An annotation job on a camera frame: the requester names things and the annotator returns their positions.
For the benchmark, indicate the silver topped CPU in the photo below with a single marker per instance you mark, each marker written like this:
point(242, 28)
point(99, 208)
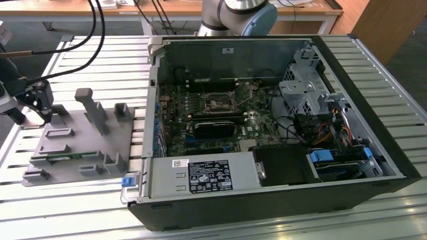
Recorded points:
point(34, 117)

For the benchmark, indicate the black RAM slot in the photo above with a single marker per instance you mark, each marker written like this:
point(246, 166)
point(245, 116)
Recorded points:
point(217, 115)
point(217, 82)
point(218, 120)
point(218, 88)

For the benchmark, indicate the black expansion slot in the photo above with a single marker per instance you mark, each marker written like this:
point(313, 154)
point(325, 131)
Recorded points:
point(203, 150)

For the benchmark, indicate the CPU socket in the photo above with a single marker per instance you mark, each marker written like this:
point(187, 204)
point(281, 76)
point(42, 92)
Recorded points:
point(221, 102)

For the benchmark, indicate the grey parts rack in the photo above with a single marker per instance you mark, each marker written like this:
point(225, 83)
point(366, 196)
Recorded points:
point(83, 147)

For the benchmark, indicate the green RAM stick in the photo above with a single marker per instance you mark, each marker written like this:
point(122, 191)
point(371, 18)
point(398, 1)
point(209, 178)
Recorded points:
point(75, 157)

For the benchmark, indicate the white box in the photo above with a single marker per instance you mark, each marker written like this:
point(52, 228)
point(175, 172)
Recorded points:
point(110, 3)
point(127, 2)

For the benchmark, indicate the blue case release latch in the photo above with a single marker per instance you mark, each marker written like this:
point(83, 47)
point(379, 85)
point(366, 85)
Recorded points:
point(130, 182)

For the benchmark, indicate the grey power supply unit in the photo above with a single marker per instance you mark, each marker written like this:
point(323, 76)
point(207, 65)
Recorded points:
point(161, 180)

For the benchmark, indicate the black graphics card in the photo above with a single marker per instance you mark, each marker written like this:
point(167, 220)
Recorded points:
point(214, 130)

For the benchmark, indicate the thin metal locking lever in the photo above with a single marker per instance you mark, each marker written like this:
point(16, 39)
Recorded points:
point(249, 99)

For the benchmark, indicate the silver chipset heatsink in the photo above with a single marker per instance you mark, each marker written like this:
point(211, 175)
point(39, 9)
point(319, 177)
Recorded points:
point(250, 145)

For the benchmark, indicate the green motherboard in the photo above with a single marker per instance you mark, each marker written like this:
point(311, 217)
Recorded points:
point(263, 125)

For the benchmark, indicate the black open PC case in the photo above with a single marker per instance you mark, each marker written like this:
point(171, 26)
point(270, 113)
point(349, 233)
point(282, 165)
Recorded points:
point(234, 215)

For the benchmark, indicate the silver metal drive cage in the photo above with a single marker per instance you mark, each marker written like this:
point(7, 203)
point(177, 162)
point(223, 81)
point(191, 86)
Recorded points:
point(297, 87)

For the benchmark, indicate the hard disk in blue carrier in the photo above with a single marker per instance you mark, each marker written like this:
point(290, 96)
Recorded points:
point(322, 156)

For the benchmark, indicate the blue latch tab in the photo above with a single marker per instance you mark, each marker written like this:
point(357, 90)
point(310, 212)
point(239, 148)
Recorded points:
point(367, 153)

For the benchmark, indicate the brown wooden cabinet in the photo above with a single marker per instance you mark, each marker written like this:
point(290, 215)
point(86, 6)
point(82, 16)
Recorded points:
point(383, 25)

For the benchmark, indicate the wooden desk with white frame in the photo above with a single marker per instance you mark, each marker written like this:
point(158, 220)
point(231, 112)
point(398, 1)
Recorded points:
point(50, 11)

